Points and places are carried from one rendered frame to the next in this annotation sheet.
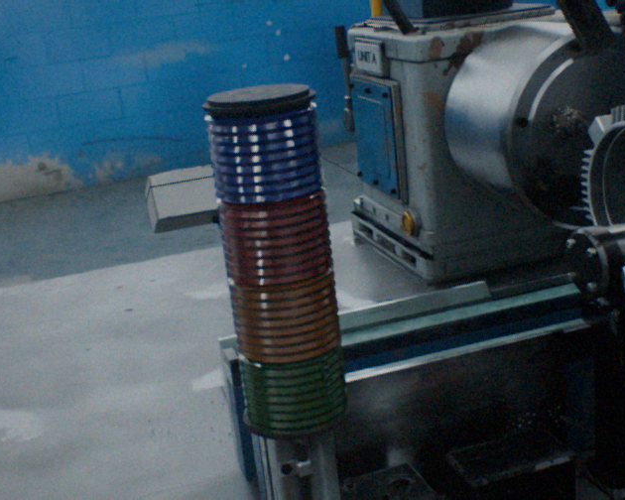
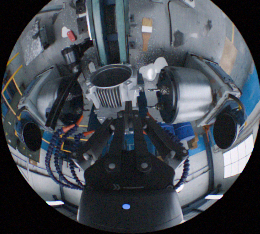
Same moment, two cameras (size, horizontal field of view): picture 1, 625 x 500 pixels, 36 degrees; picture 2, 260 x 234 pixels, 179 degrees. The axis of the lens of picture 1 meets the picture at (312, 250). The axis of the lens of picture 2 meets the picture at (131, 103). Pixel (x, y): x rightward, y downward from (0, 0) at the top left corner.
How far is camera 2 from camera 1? 0.94 m
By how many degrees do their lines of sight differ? 67
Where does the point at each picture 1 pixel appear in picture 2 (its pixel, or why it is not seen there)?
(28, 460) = not seen: outside the picture
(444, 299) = (126, 22)
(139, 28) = (254, 96)
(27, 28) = not seen: outside the picture
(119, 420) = not seen: outside the picture
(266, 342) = not seen: outside the picture
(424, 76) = (218, 84)
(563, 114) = (164, 90)
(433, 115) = (210, 77)
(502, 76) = (190, 90)
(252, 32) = (247, 104)
